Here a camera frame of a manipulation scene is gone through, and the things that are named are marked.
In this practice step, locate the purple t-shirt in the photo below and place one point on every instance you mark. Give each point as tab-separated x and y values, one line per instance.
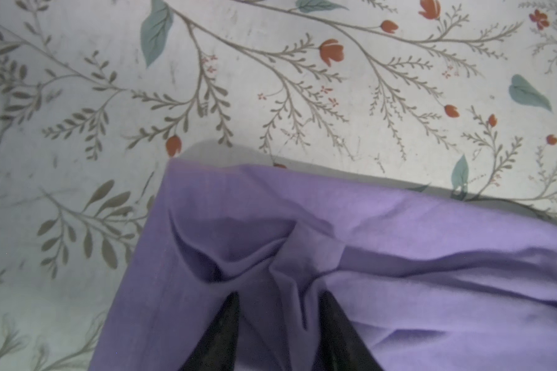
428	283

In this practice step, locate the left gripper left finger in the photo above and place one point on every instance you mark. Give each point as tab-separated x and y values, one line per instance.
217	348

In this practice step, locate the floral table mat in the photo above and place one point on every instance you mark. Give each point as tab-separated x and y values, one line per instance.
450	99

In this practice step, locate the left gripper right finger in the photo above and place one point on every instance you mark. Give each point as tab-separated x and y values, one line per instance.
341	347

